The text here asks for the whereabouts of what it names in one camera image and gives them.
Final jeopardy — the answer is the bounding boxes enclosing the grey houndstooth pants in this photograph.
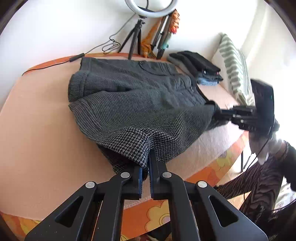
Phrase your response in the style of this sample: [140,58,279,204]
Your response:
[68,57,224,177]

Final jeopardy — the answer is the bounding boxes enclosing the right hand grey glove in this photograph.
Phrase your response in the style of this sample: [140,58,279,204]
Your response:
[249,132,285,165]

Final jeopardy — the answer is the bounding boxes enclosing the orange floral bedsheet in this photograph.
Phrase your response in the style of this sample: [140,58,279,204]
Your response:
[1,60,247,240]

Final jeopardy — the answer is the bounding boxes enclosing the stack of folded dark clothes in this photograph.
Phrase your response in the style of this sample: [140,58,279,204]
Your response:
[166,51,223,86]

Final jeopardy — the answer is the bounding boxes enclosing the green striped pillow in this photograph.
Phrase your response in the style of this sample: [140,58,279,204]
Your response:
[212,34,255,106]

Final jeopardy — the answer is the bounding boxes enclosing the zebra patterned trousers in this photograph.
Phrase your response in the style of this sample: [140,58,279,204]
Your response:
[214,142,295,237]

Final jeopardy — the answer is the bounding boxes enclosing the peach fleece blanket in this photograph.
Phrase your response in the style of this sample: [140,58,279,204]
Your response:
[1,57,242,220]

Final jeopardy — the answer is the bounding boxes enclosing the large grey tripod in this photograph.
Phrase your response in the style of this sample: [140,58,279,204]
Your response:
[151,14,172,60]

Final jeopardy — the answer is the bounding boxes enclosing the orange floral scarf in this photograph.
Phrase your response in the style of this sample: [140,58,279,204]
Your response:
[140,9,180,60]

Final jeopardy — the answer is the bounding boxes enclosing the small black tripod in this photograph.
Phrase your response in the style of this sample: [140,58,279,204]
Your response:
[118,19,145,60]

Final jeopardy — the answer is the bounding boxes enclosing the white ring light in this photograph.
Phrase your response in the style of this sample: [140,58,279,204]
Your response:
[125,0,178,18]

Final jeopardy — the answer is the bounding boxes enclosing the black power cable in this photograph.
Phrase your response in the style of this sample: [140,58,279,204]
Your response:
[21,13,137,76]

